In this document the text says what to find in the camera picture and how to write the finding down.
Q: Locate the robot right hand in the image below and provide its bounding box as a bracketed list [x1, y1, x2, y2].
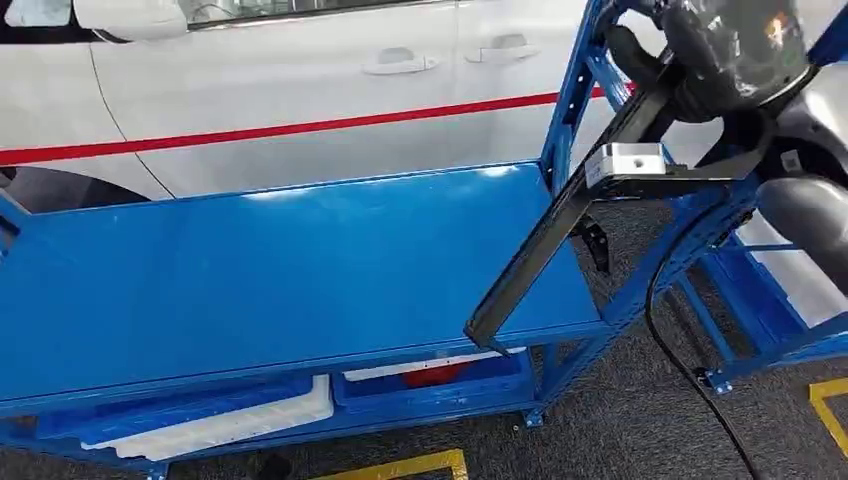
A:
[604, 0, 818, 125]

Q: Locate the black plastic frame part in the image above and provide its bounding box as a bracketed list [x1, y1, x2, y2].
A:
[463, 66, 684, 359]

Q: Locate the blue plastic crate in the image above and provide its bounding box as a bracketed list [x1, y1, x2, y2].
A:
[36, 376, 321, 446]
[331, 354, 535, 409]
[698, 248, 813, 359]

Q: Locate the white plastic crate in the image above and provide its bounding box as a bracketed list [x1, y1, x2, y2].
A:
[343, 347, 528, 384]
[733, 211, 848, 329]
[79, 374, 336, 463]

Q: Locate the blue metal shelf rack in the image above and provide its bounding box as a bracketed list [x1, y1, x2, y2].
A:
[675, 228, 848, 399]
[0, 0, 848, 480]

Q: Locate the yellow tape square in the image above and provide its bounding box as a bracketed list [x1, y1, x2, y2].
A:
[809, 377, 848, 460]
[311, 449, 469, 480]

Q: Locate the white car with red stripe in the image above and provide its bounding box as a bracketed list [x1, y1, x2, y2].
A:
[0, 0, 670, 217]

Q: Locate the red item in crate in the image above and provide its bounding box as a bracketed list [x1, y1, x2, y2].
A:
[404, 364, 469, 390]

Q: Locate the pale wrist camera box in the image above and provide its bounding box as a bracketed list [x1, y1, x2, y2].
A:
[584, 142, 667, 191]

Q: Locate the black cable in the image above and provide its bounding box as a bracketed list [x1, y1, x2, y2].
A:
[643, 198, 763, 480]

